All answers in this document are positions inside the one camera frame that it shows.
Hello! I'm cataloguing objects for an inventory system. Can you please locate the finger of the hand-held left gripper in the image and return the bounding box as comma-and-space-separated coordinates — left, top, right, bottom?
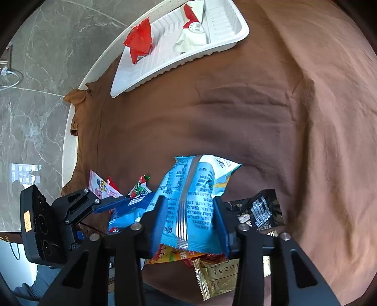
52, 188, 131, 225

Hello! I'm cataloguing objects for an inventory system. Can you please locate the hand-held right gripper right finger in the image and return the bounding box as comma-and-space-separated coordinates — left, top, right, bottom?
212, 196, 342, 306

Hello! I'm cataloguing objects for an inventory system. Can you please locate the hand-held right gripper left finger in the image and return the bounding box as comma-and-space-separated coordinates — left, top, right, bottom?
37, 195, 169, 306

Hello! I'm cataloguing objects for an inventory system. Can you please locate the pink cartoon snack packet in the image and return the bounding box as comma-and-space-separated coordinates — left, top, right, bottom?
88, 170, 123, 203

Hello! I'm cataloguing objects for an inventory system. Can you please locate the green and red snack packet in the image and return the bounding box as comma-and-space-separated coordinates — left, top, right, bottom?
127, 175, 154, 199

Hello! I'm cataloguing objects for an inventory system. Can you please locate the light blue snack packet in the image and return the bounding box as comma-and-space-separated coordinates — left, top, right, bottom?
149, 154, 242, 259

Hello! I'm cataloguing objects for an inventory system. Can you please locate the black snack packet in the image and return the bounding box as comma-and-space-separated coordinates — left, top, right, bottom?
228, 189, 285, 236

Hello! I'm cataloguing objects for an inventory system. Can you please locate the gold snack packet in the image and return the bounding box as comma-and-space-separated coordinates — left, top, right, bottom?
193, 256, 271, 301

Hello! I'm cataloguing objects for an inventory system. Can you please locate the white plastic tray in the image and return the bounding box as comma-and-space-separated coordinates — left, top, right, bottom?
110, 0, 250, 98

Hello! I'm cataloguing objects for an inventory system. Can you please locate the person's left forearm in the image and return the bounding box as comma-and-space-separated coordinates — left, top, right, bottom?
13, 263, 61, 302

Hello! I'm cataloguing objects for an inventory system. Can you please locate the orange snack packet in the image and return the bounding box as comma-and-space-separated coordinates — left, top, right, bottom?
144, 244, 207, 265

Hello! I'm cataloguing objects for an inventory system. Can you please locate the white round table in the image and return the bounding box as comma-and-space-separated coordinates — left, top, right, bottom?
61, 0, 174, 196

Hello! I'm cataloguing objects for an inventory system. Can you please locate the brown cloth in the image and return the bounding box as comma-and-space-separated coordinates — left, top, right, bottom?
60, 0, 377, 306

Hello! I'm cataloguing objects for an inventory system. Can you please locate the white and red snack packet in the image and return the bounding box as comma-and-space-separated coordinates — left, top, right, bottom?
182, 0, 207, 33

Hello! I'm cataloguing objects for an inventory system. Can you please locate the dark wooden rail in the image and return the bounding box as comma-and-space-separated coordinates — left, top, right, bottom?
0, 231, 24, 245

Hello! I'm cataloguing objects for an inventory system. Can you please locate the white power cable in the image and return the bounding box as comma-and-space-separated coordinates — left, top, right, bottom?
0, 67, 24, 90

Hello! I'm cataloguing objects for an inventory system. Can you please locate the wall power outlet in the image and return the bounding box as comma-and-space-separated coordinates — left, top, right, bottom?
0, 44, 14, 77

